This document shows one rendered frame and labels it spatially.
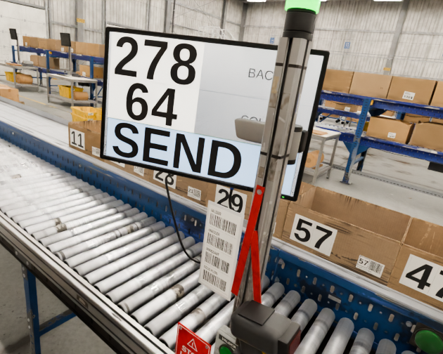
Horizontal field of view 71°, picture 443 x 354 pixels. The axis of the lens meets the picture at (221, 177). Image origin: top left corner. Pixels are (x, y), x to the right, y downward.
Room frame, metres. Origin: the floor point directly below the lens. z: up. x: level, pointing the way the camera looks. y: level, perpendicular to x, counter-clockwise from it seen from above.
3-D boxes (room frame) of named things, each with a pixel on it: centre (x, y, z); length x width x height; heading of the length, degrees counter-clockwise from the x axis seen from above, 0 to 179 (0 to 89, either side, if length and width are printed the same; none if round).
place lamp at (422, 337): (0.74, -0.67, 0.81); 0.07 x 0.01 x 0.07; 56
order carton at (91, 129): (1.99, 0.79, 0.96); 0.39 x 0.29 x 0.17; 57
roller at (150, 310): (0.96, 0.07, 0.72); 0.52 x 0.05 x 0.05; 146
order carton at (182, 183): (1.55, 0.14, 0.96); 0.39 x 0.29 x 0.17; 56
